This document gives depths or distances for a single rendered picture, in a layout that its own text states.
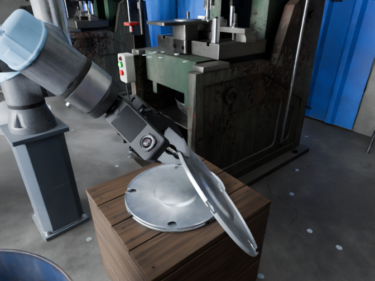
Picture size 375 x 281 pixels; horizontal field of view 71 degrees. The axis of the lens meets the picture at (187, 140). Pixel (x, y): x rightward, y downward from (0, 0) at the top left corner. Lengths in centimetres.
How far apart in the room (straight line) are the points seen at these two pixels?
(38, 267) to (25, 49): 35
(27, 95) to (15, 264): 59
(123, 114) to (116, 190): 43
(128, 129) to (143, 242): 33
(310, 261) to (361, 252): 21
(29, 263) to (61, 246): 67
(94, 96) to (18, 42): 11
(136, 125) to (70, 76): 11
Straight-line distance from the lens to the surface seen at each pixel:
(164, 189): 79
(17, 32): 42
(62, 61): 42
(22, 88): 101
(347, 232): 135
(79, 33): 265
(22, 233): 135
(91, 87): 42
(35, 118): 104
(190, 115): 106
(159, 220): 70
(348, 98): 224
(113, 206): 78
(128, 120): 43
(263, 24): 136
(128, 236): 69
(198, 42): 119
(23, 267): 58
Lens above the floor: 85
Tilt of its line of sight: 28 degrees down
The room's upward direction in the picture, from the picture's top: straight up
